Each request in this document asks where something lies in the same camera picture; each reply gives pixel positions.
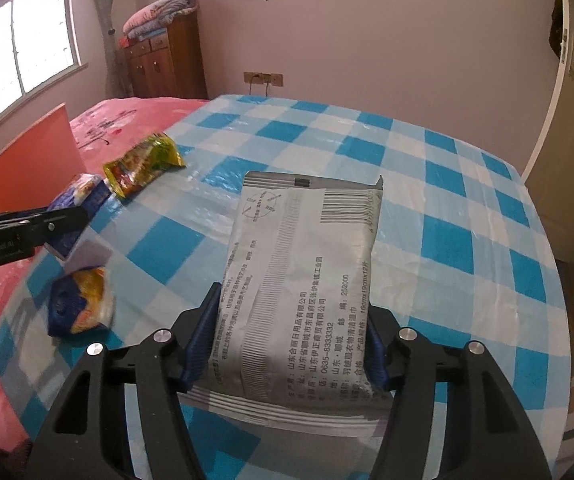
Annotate pink heart bedspread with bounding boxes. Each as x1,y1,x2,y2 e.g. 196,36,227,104
0,98,226,451

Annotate wall power socket strip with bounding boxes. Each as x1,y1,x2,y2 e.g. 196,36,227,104
244,72,284,88

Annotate blue white checkered tablecloth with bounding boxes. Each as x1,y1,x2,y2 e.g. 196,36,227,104
0,96,570,479

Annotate bright bedroom window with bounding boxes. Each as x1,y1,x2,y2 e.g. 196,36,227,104
0,0,81,118

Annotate brown wooden cabinet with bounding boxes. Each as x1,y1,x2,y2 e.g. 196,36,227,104
122,12,208,100

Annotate grey plaid curtain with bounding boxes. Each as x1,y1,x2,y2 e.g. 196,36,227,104
94,0,128,98

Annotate orange plastic trash bucket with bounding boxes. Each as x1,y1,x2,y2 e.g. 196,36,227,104
0,103,86,214

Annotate folded pink blanket stack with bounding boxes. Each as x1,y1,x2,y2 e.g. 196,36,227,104
122,0,198,40

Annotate yellow green snack bag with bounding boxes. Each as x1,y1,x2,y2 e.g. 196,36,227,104
104,132,185,200

